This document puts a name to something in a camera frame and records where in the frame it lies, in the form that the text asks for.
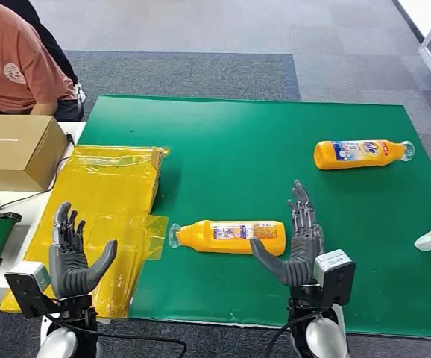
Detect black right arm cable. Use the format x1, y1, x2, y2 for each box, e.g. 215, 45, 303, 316
266, 310, 315, 358

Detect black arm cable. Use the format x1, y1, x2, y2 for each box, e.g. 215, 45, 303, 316
266, 310, 315, 358
45, 315, 187, 358

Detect brown cardboard box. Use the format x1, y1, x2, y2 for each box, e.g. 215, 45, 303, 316
0, 114, 69, 192

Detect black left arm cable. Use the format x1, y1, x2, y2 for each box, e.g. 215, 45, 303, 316
45, 315, 187, 358

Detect thin black cable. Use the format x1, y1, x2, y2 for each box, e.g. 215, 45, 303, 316
0, 132, 75, 211

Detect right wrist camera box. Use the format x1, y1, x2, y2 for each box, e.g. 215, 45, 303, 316
313, 248, 356, 308

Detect yellow detergent bottle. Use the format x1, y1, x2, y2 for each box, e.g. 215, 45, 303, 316
313, 139, 415, 172
168, 219, 287, 257

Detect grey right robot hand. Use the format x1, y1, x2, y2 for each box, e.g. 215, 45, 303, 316
249, 180, 325, 289

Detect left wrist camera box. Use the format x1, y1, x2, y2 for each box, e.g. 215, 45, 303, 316
4, 260, 52, 320

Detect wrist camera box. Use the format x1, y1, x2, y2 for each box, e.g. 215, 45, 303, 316
4, 260, 52, 320
313, 248, 356, 308

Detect person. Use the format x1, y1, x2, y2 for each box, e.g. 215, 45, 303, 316
0, 0, 87, 104
0, 0, 85, 122

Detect yellow plastic wrapped box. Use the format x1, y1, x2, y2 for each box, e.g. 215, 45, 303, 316
0, 144, 171, 319

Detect white side table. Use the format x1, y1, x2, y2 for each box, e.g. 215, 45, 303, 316
0, 119, 87, 305

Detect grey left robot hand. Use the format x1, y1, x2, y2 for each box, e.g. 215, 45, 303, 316
48, 201, 118, 301

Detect green table mat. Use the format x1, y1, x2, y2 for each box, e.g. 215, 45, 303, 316
78, 95, 431, 340

